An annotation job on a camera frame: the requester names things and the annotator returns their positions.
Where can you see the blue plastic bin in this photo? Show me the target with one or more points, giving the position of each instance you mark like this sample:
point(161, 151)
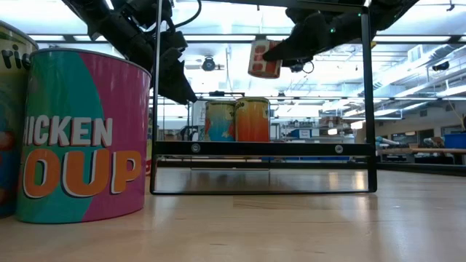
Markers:
point(455, 140)

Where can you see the blue white box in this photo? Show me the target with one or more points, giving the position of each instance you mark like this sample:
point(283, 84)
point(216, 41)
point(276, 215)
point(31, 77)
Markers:
point(300, 133)

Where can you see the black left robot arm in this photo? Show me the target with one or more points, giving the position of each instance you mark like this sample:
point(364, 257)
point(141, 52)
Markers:
point(78, 3)

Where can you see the black aluminium table frame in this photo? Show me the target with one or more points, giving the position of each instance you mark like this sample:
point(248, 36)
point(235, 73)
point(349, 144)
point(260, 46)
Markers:
point(418, 169)

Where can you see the small red dotted can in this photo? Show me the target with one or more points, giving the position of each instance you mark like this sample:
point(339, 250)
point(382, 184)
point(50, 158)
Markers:
point(260, 69)

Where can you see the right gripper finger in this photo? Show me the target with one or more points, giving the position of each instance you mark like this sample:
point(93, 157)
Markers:
point(291, 47)

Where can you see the orange pineapple can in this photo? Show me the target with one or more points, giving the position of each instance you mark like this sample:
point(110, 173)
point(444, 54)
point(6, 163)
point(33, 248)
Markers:
point(253, 120)

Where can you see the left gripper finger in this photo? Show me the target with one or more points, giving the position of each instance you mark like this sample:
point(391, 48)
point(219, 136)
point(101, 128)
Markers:
point(173, 80)

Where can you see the blue yellow tomato can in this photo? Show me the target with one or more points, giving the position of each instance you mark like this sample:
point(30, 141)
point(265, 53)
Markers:
point(219, 122)

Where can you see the blue cherries can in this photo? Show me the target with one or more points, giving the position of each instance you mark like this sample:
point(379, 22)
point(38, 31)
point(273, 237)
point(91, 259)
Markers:
point(9, 109)

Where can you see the wooden shelf with black frame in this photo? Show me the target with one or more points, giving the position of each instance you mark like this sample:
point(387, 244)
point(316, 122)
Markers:
point(255, 148)

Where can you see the teal pink chicken soup can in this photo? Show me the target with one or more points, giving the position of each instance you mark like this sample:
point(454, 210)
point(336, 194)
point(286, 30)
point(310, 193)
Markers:
point(83, 145)

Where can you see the round black ceiling camera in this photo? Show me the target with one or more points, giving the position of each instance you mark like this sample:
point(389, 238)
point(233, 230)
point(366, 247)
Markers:
point(208, 64)

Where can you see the wooden background table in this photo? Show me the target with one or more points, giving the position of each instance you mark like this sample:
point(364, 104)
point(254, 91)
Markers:
point(437, 150)

